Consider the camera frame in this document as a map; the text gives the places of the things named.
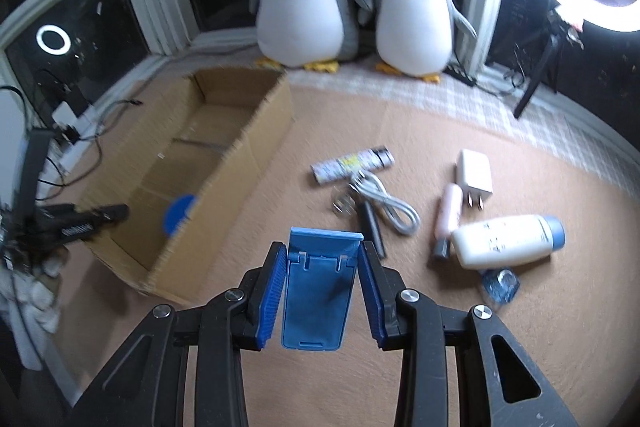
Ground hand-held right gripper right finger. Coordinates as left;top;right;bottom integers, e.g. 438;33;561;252
357;241;581;427

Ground black pen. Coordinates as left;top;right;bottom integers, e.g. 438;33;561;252
356;201;387;260

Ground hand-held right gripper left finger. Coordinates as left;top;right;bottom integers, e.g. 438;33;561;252
65;241;288;427

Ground pink tube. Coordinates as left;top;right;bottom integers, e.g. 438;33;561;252
433;183;464;261

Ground small penguin plush toy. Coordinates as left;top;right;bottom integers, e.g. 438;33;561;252
374;0;478;84

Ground white patterned tube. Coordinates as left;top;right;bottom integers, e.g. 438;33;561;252
310;146;394;186

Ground brown cardboard box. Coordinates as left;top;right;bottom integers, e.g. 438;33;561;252
80;67;293;295

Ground checked blanket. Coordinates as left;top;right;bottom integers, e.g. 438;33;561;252
285;56;640;210

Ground black cable bundle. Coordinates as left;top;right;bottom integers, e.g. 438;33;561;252
501;66;532;98

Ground white cable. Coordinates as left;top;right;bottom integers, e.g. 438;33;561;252
348;171;420;237

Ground white charger plug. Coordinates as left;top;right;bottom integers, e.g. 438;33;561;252
456;149;494;210

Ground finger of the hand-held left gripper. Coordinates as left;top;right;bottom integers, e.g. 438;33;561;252
37;203;131;230
54;221;110;249

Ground tan mat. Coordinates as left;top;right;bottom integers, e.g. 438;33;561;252
52;79;638;427

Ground person's left hand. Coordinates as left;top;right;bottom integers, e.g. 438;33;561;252
10;259;63;333

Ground black charging cable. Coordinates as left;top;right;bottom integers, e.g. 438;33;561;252
30;97;142;188

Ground blue folding phone stand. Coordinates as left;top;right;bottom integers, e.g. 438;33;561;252
281;226;365;352

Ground blue round lid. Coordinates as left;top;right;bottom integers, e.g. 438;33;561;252
164;194;197;238

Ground white bottle with blue cap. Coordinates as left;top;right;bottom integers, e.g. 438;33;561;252
451;214;567;270

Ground black tripod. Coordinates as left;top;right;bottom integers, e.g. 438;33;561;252
512;7;586;120

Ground black power strip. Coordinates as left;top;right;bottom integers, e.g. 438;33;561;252
445;64;478;88

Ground white window frame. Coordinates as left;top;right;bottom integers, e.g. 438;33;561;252
0;0;508;108

